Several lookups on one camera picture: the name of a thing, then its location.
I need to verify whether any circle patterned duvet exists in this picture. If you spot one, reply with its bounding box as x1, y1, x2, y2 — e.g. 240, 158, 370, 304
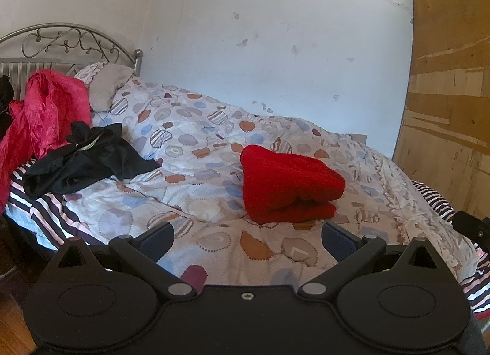
63, 62, 479, 290

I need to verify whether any plywood board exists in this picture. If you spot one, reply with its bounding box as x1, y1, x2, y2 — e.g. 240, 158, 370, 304
392, 0, 490, 222

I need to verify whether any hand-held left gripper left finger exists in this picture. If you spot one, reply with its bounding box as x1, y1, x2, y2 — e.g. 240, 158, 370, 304
48, 221, 198, 300

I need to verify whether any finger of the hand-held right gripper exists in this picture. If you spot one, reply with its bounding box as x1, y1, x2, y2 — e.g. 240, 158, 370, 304
452, 210, 490, 250

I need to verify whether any dark cloth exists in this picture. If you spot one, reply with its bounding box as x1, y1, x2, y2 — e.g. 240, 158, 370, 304
0, 74, 15, 132

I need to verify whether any red knit sweater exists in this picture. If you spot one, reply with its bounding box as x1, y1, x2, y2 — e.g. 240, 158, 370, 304
240, 144, 347, 226

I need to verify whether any metal bed headboard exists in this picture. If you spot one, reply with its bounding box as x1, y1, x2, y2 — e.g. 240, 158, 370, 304
0, 23, 144, 111

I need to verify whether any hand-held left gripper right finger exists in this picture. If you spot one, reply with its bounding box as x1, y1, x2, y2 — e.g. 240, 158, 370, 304
296, 221, 447, 300

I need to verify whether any striped bed sheet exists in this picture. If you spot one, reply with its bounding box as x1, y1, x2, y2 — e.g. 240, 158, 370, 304
4, 156, 490, 313

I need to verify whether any black garment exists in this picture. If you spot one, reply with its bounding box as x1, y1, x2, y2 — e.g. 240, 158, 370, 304
23, 121, 161, 200

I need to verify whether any dark grey fabric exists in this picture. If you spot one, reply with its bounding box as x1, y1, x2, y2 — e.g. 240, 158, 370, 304
469, 313, 490, 355

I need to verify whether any crimson shiny cloth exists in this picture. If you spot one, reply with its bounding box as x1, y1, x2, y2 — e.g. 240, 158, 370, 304
0, 69, 92, 214

